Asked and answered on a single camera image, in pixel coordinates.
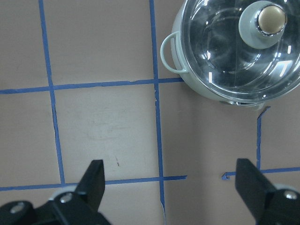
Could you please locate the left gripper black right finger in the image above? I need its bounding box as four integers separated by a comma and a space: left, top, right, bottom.
235, 158, 300, 225

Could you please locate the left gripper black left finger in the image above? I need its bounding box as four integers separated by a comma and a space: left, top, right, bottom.
0, 160, 110, 225

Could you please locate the pale green cooking pot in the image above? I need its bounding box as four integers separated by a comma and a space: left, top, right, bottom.
160, 0, 287, 107

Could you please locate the glass pot lid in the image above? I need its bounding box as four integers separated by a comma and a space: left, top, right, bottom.
181, 0, 300, 104

